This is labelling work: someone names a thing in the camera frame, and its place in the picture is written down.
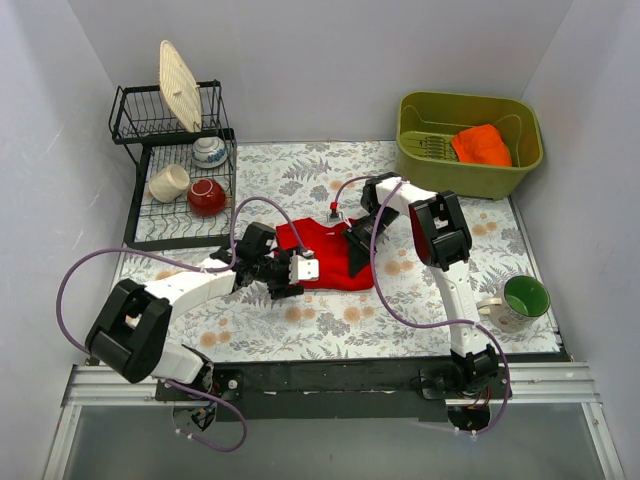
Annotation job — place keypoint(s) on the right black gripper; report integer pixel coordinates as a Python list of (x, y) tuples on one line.
[(360, 238)]

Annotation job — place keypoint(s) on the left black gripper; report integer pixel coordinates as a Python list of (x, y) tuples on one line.
[(279, 272)]

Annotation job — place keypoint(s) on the red t shirt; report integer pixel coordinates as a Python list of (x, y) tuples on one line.
[(331, 250)]

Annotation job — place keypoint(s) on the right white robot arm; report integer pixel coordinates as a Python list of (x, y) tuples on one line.
[(442, 242)]

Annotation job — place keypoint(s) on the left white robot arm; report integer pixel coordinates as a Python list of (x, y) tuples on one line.
[(130, 332)]

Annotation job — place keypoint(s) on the red bowl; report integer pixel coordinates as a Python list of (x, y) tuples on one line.
[(206, 198)]

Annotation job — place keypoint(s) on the floral table mat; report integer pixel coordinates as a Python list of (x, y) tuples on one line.
[(303, 179)]

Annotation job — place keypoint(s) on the cream ceramic cup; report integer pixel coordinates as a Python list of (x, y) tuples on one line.
[(169, 183)]

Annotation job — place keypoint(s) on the blue white ceramic bowl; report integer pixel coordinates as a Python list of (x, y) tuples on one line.
[(209, 152)]

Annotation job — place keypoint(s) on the green plastic bin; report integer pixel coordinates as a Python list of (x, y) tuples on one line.
[(427, 122)]

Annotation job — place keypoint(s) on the orange t shirt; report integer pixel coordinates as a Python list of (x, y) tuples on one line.
[(481, 145)]

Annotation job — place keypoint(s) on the green inside mug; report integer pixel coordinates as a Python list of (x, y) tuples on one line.
[(517, 304)]

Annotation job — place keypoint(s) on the cream woven plate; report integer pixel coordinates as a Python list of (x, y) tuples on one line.
[(179, 88)]

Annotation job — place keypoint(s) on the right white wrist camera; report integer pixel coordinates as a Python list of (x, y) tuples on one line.
[(335, 215)]

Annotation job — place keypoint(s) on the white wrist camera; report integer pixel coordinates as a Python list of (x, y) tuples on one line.
[(303, 269), (335, 215)]

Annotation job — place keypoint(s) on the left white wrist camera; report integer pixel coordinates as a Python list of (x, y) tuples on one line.
[(303, 269)]

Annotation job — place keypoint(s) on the black wire dish rack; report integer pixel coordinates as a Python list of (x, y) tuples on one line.
[(140, 116)]

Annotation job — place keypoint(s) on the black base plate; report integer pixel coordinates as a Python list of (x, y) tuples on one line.
[(414, 387)]

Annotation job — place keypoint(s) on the aluminium rail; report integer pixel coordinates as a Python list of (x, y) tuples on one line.
[(531, 383)]

